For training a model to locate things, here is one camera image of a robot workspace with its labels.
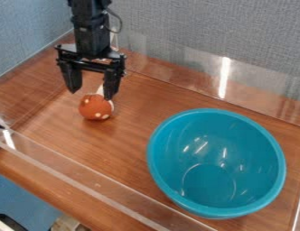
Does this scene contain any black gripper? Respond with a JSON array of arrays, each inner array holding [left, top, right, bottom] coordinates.
[[55, 43, 126, 100]]

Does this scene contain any red toy mushroom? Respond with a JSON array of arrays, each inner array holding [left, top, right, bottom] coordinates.
[[79, 86, 114, 121]]

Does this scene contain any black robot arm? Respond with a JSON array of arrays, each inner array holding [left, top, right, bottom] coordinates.
[[55, 0, 126, 100]]

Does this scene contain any blue plastic bowl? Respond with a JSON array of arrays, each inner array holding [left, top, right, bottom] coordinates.
[[146, 108, 286, 219]]

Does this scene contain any clear acrylic left panel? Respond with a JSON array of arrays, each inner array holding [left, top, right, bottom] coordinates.
[[0, 32, 102, 133]]

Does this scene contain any clear acrylic panel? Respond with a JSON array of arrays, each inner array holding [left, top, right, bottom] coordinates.
[[111, 32, 300, 126], [0, 32, 102, 133], [0, 117, 218, 231]]

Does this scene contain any clear acrylic front panel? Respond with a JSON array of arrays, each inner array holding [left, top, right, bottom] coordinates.
[[0, 117, 218, 231]]

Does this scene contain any clear acrylic back panel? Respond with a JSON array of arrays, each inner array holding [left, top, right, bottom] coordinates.
[[111, 32, 300, 126]]

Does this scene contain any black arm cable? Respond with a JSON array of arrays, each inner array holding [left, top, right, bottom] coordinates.
[[102, 7, 123, 34]]

